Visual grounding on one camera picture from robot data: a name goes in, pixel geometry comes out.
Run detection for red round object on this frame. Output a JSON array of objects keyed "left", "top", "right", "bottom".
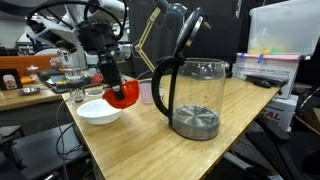
[{"left": 90, "top": 72, "right": 104, "bottom": 84}]

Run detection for black partition panel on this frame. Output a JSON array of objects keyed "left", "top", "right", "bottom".
[{"left": 129, "top": 0, "right": 244, "bottom": 79}]

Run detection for small glass jar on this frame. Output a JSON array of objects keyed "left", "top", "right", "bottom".
[{"left": 26, "top": 64, "right": 40, "bottom": 81}]

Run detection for yellow desk lamp grey head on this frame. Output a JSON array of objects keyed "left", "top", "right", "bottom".
[{"left": 133, "top": 0, "right": 188, "bottom": 73}]

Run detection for small metal dish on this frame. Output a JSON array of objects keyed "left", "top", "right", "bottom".
[{"left": 17, "top": 86, "right": 42, "bottom": 96}]

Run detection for white box red letters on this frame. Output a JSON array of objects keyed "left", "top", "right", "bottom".
[{"left": 261, "top": 94, "right": 299, "bottom": 132}]

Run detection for black office chair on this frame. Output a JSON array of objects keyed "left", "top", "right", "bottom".
[{"left": 226, "top": 113, "right": 320, "bottom": 180}]

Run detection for black padded seat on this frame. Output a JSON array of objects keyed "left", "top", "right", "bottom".
[{"left": 0, "top": 123, "right": 89, "bottom": 180}]

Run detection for black picture frame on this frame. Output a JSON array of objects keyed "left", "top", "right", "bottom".
[{"left": 0, "top": 68, "right": 24, "bottom": 91}]

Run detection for small white round dish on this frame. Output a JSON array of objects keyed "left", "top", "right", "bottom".
[{"left": 84, "top": 87, "right": 105, "bottom": 98}]

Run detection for glass jar black holder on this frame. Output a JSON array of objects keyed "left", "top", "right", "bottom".
[{"left": 64, "top": 67, "right": 86, "bottom": 103}]

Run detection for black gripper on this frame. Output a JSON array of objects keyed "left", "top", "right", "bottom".
[{"left": 78, "top": 20, "right": 126, "bottom": 102}]

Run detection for white bowl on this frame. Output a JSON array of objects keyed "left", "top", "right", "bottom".
[{"left": 76, "top": 98, "right": 124, "bottom": 126}]

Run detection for glass electric kettle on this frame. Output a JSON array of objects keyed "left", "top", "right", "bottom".
[{"left": 151, "top": 7, "right": 228, "bottom": 142}]

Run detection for orange divider panel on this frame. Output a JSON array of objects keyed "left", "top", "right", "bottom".
[{"left": 0, "top": 54, "right": 61, "bottom": 78}]

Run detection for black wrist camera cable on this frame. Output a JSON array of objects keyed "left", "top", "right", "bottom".
[{"left": 26, "top": 0, "right": 128, "bottom": 43}]

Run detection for white cardboard moving box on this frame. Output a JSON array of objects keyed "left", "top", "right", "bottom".
[{"left": 232, "top": 52, "right": 303, "bottom": 100}]

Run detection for clear plastic box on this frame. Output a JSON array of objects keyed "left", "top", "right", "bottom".
[{"left": 114, "top": 43, "right": 133, "bottom": 62}]

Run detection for orange plastic bowl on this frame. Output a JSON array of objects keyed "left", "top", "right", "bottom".
[{"left": 102, "top": 79, "right": 140, "bottom": 110}]

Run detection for black tray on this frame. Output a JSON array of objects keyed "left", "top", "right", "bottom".
[{"left": 38, "top": 68, "right": 104, "bottom": 94}]

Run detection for pink plastic cup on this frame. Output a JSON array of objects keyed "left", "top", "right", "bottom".
[{"left": 138, "top": 80, "right": 155, "bottom": 105}]

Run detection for black hanging cables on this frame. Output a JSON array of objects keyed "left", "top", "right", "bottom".
[{"left": 54, "top": 98, "right": 85, "bottom": 180}]

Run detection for clear plastic storage bin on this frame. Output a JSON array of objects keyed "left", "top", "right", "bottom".
[{"left": 247, "top": 0, "right": 320, "bottom": 57}]

